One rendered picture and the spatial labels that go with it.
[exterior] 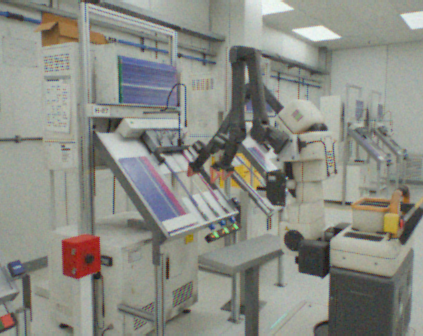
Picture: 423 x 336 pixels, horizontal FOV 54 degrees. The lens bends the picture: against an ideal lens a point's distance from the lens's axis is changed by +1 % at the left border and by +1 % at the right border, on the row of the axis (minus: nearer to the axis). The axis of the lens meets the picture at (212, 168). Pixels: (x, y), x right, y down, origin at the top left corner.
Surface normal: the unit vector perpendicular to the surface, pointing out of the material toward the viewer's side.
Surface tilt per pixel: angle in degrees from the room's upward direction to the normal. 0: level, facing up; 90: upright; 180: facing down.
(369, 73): 90
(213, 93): 90
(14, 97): 90
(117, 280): 90
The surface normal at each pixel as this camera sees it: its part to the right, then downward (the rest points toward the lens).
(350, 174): -0.55, 0.09
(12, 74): 0.83, 0.06
